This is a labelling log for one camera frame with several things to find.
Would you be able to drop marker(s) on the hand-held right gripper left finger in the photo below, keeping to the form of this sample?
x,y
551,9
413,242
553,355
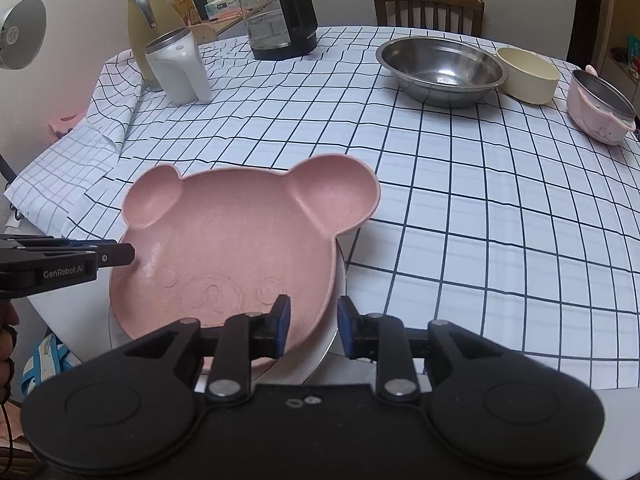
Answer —
x,y
281,327

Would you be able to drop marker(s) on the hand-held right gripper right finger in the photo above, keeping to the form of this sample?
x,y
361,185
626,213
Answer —
x,y
346,327

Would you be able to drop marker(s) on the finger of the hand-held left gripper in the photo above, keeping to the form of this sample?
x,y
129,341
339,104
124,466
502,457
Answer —
x,y
117,254

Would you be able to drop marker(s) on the large white plate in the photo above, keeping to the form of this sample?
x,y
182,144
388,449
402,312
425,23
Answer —
x,y
336,310

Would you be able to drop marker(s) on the pink bear-shaped plate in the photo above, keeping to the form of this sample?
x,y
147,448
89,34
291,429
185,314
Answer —
x,y
235,230

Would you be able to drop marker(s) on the stainless steel bowl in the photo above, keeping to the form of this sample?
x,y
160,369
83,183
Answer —
x,y
440,67

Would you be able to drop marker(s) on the cream bowl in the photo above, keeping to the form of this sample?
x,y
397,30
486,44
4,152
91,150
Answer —
x,y
530,85

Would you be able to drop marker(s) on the pink pig bowl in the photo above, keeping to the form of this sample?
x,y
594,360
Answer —
x,y
595,120

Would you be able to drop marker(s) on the person's left hand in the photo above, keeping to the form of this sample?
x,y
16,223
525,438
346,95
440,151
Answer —
x,y
7,350

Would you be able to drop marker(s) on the blue white sandal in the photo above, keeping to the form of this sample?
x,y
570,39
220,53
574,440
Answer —
x,y
47,360

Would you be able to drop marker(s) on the checked white tablecloth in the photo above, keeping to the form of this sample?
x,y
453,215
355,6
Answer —
x,y
450,185

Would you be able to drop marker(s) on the white insulated jug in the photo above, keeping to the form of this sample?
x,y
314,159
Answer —
x,y
177,75

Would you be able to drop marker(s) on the yellow thermos carafe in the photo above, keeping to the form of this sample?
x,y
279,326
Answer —
x,y
142,45

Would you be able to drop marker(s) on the wooden side table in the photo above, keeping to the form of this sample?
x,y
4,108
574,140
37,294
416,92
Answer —
x,y
210,30

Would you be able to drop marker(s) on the orange drink bottle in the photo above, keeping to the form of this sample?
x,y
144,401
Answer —
x,y
182,7

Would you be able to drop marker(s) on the tissue box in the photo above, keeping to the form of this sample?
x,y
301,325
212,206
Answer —
x,y
222,5

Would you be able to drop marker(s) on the glass electric kettle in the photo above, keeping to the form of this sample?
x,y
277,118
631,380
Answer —
x,y
295,10

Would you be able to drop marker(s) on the dark door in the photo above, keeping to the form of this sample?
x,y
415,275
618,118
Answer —
x,y
590,15

